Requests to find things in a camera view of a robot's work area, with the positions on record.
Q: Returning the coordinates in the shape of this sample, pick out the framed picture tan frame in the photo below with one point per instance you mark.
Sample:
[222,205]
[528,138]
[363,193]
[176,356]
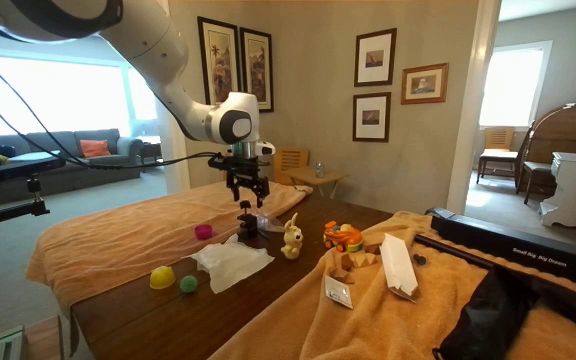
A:
[424,85]

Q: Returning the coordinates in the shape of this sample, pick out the small black framed picture upper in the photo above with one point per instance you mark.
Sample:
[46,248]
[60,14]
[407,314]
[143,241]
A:
[374,59]

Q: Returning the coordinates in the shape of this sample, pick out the orange cushion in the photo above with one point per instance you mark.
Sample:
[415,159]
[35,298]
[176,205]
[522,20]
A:
[92,148]

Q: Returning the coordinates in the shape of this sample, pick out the tan towel near side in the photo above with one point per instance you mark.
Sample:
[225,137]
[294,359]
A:
[91,255]

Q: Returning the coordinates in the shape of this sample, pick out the green ball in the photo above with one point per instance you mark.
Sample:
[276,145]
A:
[189,284]

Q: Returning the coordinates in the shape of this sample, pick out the black fabric bag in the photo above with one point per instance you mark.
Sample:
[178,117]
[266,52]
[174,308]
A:
[495,314]

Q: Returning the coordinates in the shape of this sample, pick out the tall framed picture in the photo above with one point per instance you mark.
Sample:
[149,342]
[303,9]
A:
[257,59]
[219,45]

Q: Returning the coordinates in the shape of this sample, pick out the clear plastic crayon bag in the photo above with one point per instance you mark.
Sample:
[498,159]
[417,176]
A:
[270,224]

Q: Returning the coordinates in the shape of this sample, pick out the grey sofa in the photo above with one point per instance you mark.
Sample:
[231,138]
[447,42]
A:
[65,161]

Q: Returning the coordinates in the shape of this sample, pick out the small black framed picture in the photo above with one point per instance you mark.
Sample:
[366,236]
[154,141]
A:
[374,59]
[371,117]

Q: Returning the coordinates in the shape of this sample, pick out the tan towel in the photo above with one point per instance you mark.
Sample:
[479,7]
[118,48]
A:
[307,325]
[91,255]

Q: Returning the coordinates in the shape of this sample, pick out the wooden chair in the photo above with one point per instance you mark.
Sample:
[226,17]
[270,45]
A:
[497,152]

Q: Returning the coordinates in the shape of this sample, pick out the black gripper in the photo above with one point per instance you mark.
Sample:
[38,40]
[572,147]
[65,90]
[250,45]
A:
[243,169]

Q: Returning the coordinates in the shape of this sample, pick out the black clamp object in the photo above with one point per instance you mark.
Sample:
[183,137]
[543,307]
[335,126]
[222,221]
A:
[249,227]

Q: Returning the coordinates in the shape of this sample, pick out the white paper towel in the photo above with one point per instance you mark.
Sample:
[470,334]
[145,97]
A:
[231,263]

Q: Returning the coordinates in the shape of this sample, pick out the tall framed picture left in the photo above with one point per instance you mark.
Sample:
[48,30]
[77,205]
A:
[219,45]

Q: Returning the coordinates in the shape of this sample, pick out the black long case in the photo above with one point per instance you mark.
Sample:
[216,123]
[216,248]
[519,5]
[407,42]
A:
[543,258]

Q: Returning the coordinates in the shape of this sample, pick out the pink plastic cup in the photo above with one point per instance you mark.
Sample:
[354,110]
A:
[203,232]

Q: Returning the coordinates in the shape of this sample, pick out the small white packet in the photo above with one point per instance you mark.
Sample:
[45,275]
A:
[337,290]

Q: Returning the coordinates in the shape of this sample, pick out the orange toy truck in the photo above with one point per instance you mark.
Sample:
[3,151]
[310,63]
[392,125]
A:
[342,236]

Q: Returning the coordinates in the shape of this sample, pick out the tall framed picture right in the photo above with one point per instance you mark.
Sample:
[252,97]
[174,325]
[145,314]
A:
[257,59]

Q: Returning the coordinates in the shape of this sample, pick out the tan towel far side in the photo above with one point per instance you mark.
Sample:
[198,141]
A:
[307,325]

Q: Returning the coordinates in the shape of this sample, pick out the cream bunny figurine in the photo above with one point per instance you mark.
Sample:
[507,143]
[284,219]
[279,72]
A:
[293,239]

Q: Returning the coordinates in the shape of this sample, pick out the yellow plastic cup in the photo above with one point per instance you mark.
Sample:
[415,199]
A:
[163,279]

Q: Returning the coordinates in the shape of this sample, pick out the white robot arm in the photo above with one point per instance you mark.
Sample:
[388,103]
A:
[149,40]

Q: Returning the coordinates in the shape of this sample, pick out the wooden folding side table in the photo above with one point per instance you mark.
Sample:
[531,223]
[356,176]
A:
[323,180]

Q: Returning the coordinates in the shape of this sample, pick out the small black framed picture lower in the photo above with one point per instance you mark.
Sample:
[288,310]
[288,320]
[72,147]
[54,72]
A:
[371,117]

